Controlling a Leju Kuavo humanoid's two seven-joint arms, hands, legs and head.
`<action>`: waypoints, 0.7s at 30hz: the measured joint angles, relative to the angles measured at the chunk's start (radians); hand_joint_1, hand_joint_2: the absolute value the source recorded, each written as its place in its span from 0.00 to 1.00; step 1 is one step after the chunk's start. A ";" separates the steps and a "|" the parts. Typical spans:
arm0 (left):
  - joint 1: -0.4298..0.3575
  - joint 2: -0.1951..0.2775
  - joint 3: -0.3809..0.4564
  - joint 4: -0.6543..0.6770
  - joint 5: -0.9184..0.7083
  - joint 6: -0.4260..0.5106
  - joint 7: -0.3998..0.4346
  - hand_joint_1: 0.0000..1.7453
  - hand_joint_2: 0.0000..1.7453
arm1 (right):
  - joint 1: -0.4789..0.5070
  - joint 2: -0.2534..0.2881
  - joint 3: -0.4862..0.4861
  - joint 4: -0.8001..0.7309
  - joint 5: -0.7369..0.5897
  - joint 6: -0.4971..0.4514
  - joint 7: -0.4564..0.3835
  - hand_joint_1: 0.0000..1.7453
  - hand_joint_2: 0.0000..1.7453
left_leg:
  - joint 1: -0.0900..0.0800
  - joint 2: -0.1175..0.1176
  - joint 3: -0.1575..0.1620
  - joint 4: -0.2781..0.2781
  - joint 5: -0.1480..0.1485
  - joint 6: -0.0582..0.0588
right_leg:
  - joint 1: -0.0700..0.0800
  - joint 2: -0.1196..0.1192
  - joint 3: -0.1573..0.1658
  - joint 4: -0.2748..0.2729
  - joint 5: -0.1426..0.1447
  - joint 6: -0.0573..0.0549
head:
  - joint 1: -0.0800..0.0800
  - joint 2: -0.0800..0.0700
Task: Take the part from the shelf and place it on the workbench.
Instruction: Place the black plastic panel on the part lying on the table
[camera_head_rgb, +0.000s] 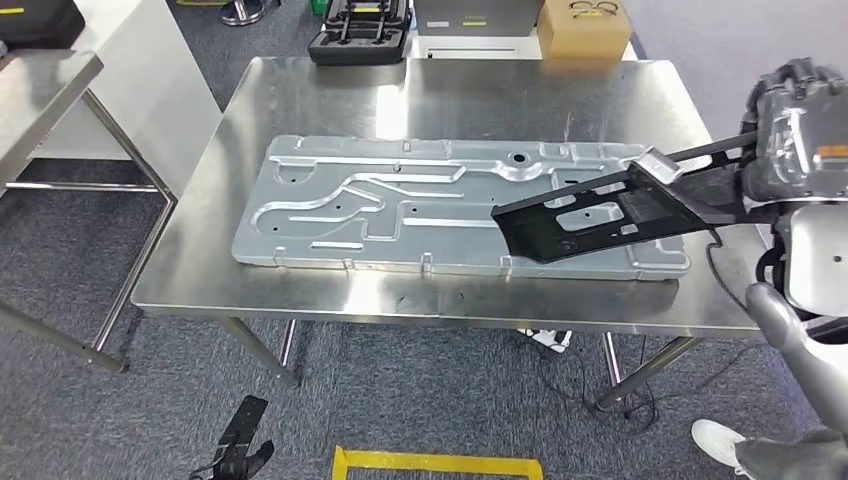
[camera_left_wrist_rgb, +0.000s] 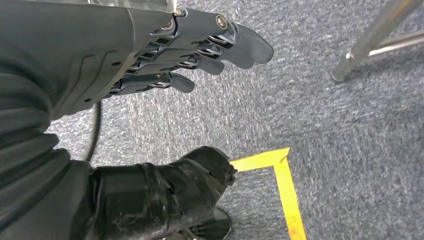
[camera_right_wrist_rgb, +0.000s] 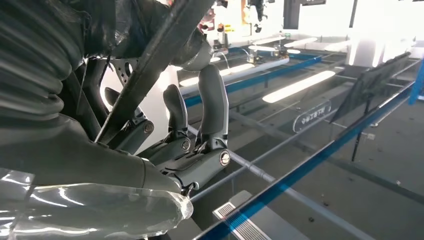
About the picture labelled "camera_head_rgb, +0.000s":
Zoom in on yellow floor tape square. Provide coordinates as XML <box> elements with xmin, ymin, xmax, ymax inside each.
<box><xmin>330</xmin><ymin>445</ymin><xmax>545</xmax><ymax>480</ymax></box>

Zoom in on white side table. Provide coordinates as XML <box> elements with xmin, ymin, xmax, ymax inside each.
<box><xmin>405</xmin><ymin>33</ymin><xmax>639</xmax><ymax>63</ymax></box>

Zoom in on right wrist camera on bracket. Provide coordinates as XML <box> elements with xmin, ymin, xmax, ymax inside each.
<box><xmin>625</xmin><ymin>146</ymin><xmax>780</xmax><ymax>233</ymax></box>

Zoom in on stainless steel workbench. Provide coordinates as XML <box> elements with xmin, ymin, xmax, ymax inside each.
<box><xmin>130</xmin><ymin>56</ymin><xmax>770</xmax><ymax>412</ymax></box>

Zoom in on white cabinet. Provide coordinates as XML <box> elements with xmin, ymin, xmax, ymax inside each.
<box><xmin>29</xmin><ymin>0</ymin><xmax>224</xmax><ymax>200</ymax></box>

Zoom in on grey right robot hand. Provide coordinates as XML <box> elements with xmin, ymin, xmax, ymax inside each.
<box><xmin>738</xmin><ymin>58</ymin><xmax>848</xmax><ymax>205</ymax></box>

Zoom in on black floor cables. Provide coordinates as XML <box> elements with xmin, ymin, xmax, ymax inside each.
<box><xmin>526</xmin><ymin>331</ymin><xmax>753</xmax><ymax>437</ymax></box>

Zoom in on chrome stanchion base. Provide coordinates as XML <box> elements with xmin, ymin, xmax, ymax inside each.
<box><xmin>219</xmin><ymin>0</ymin><xmax>267</xmax><ymax>28</ymax></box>

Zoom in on grey box with yellow label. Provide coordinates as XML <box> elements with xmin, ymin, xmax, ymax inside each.
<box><xmin>413</xmin><ymin>0</ymin><xmax>547</xmax><ymax>38</ymax></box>

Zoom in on black plastic car part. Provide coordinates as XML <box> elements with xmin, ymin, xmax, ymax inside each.
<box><xmin>491</xmin><ymin>131</ymin><xmax>762</xmax><ymax>265</ymax></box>

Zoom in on black-rimmed eyeglasses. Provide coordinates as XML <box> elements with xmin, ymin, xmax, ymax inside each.
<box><xmin>567</xmin><ymin>0</ymin><xmax>621</xmax><ymax>20</ymax></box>

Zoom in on pressed silver metal panel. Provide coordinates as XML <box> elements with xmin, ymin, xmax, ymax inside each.
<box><xmin>230</xmin><ymin>134</ymin><xmax>713</xmax><ymax>283</ymax></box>

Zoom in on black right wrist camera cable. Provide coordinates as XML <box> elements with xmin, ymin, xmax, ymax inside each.
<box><xmin>704</xmin><ymin>227</ymin><xmax>757</xmax><ymax>314</ymax></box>

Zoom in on person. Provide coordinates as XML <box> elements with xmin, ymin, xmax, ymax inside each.
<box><xmin>690</xmin><ymin>418</ymin><xmax>848</xmax><ymax>480</ymax></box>

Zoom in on black plastic tool case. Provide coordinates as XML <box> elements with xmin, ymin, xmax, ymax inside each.
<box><xmin>307</xmin><ymin>0</ymin><xmax>414</xmax><ymax>67</ymax></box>

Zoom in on brown cardboard box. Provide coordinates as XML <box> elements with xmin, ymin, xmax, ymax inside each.
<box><xmin>536</xmin><ymin>0</ymin><xmax>634</xmax><ymax>62</ymax></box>

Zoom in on black case with yellow label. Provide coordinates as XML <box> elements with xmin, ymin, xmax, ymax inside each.
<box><xmin>0</xmin><ymin>0</ymin><xmax>87</xmax><ymax>52</ymax></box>

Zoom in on stainless steel side table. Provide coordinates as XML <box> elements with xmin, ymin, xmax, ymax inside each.
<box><xmin>0</xmin><ymin>49</ymin><xmax>178</xmax><ymax>374</ymax></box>

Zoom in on white power strip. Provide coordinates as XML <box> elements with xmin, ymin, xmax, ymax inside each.
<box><xmin>517</xmin><ymin>327</ymin><xmax>575</xmax><ymax>355</ymax></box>

